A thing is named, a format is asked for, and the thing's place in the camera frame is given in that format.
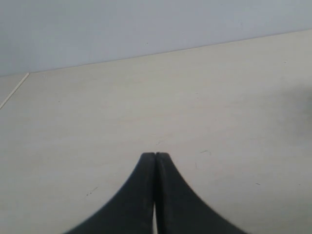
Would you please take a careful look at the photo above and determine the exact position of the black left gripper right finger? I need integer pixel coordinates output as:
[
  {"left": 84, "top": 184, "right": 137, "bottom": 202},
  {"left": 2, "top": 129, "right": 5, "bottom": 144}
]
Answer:
[{"left": 155, "top": 152, "right": 245, "bottom": 234}]

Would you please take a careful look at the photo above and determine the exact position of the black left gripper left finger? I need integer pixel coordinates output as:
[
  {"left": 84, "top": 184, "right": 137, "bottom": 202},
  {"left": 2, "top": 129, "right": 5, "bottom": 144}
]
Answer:
[{"left": 68, "top": 153, "right": 156, "bottom": 234}]

